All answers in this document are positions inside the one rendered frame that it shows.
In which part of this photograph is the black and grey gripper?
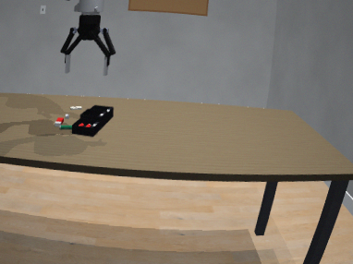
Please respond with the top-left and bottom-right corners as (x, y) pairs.
(61, 15), (116, 76)

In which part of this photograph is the red and white eraser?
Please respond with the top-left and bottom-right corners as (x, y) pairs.
(55, 118), (64, 126)

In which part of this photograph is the black rack of three bins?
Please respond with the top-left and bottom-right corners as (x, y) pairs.
(72, 105), (114, 137)

